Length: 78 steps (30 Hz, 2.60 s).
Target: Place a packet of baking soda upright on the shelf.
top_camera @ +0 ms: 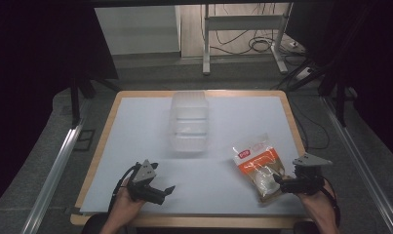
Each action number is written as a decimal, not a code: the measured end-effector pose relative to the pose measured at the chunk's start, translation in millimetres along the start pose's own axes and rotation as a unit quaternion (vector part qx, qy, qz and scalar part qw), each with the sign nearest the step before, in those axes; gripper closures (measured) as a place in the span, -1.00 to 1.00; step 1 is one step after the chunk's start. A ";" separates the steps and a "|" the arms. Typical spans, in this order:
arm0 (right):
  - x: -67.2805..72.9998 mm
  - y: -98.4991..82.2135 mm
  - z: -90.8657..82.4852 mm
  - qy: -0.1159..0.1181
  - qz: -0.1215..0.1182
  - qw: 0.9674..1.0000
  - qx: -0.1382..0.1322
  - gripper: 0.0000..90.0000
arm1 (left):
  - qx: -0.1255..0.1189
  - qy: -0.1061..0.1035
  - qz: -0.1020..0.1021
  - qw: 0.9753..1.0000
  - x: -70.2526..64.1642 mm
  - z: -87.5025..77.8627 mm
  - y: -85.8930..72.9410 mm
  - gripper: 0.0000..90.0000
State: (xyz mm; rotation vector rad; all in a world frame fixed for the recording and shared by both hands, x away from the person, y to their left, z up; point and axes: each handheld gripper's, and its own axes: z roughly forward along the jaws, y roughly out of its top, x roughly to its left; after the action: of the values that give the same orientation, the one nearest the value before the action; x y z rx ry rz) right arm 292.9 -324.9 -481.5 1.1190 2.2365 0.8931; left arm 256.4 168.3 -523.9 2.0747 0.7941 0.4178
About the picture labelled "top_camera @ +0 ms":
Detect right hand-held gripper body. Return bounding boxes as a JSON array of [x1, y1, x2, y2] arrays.
[[280, 152, 334, 197]]

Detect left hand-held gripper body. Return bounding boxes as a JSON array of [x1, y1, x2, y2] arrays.
[[127, 159, 168, 207]]

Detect orange and clear snack packet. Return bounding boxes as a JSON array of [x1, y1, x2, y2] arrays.
[[232, 132, 292, 205]]

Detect person's right hand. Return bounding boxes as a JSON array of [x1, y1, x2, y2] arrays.
[[295, 178, 338, 219]]

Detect person's left hand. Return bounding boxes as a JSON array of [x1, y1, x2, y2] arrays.
[[109, 177, 147, 225]]

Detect clear plastic container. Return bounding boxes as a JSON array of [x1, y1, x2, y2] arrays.
[[168, 91, 210, 154]]

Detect black stand leg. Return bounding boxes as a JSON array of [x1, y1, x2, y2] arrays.
[[68, 76, 98, 130], [317, 58, 348, 128]]

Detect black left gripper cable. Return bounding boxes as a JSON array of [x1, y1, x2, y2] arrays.
[[107, 164, 139, 214]]

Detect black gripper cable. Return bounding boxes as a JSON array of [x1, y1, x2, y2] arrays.
[[107, 164, 139, 214], [320, 175, 342, 228]]

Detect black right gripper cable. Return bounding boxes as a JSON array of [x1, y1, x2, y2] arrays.
[[320, 175, 342, 228]]

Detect aluminium floor rail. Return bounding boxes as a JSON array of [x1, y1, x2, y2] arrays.
[[20, 98, 93, 234], [320, 96, 393, 234]]

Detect black floor cables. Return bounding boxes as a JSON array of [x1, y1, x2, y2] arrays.
[[200, 3, 307, 58]]

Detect white wall panel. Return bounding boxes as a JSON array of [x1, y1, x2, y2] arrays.
[[94, 5, 182, 57]]

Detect white metal stand frame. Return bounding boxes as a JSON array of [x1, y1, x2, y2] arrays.
[[202, 2, 295, 76]]

